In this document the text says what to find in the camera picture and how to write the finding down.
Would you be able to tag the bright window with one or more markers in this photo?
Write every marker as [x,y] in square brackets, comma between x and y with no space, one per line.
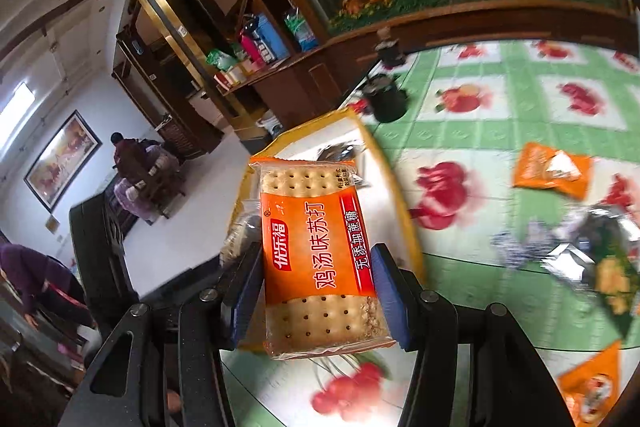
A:
[15,109]

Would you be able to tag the dark wooden cabinet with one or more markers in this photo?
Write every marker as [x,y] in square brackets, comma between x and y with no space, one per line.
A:
[300,92]

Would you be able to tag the green bottle pack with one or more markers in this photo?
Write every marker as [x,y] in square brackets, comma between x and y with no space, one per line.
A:
[300,32]

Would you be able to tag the fruit print green tablecloth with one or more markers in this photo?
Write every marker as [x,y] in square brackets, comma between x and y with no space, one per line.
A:
[500,127]

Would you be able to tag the orange label cracker packet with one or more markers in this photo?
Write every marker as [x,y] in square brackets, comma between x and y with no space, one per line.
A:
[315,252]

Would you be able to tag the blue box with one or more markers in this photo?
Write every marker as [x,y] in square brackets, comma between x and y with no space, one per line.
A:
[272,37]

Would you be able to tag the orange snack packet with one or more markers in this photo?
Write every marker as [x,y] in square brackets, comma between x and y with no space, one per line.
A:
[550,169]
[590,387]

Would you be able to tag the white bucket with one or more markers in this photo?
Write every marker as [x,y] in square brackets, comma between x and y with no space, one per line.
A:
[270,124]

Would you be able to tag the clear cracker packet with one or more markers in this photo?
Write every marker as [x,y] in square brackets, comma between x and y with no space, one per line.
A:
[240,232]

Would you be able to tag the red white box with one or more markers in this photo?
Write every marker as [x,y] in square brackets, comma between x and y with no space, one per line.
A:
[231,78]

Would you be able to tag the yellow cardboard box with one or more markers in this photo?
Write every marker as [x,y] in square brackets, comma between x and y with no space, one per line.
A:
[387,217]

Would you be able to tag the black cup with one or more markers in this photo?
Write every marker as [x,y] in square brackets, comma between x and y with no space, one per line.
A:
[385,99]

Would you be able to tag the black sofa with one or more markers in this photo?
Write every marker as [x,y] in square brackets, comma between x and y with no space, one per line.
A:
[100,247]

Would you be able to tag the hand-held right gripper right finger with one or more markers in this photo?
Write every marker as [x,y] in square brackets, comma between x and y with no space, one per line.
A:
[387,292]

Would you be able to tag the red bottle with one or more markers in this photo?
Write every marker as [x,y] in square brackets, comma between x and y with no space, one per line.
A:
[252,49]

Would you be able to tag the framed wall picture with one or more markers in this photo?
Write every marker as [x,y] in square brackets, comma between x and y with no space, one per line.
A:
[62,159]

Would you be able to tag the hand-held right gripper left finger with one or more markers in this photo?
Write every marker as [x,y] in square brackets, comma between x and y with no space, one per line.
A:
[246,294]

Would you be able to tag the blue white candy packet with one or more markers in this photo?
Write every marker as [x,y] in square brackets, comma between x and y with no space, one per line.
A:
[520,247]

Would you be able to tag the silver green snack packet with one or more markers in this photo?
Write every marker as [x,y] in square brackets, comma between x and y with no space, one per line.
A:
[600,257]

